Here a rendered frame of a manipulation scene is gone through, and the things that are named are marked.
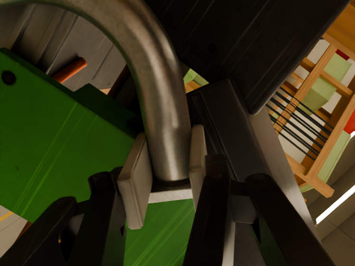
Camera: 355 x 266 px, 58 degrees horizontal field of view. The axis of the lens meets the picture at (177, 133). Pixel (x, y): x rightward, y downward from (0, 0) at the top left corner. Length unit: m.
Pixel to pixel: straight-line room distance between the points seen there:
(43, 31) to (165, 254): 0.20
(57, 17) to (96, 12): 0.06
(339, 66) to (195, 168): 3.68
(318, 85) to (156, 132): 3.35
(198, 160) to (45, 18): 0.16
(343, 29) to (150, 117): 0.85
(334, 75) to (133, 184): 3.58
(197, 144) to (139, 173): 0.04
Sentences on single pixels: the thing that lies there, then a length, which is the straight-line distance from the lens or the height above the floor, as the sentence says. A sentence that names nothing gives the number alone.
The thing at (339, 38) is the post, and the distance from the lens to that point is 1.00.
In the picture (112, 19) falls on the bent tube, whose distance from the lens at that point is 0.19.
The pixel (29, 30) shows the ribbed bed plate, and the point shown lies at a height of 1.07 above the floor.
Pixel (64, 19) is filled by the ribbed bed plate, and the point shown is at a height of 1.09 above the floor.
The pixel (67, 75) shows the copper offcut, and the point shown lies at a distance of 0.68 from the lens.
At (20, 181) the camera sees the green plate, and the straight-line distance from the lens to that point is 0.28.
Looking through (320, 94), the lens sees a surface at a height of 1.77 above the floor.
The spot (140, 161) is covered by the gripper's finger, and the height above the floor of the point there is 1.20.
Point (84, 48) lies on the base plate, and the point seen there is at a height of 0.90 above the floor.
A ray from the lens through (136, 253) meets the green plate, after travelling 0.29.
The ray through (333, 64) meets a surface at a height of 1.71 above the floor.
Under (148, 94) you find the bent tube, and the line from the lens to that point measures 0.19.
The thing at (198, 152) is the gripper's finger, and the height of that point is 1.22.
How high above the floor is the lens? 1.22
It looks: 6 degrees down
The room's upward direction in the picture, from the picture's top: 129 degrees clockwise
